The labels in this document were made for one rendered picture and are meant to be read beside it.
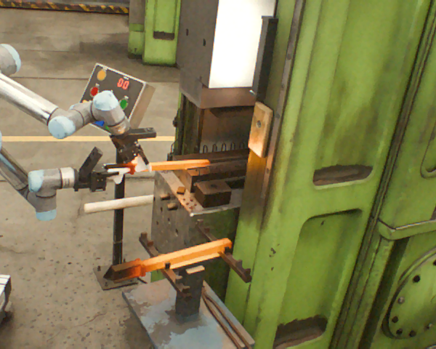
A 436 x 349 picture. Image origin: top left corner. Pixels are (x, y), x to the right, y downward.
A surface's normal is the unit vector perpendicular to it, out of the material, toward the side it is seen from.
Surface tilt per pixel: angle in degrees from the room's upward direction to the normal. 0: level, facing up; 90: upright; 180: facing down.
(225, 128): 90
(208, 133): 90
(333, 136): 89
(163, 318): 0
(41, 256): 0
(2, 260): 0
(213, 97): 90
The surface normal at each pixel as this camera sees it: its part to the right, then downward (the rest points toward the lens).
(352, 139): 0.43, 0.44
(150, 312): 0.11, -0.88
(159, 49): 0.13, 0.47
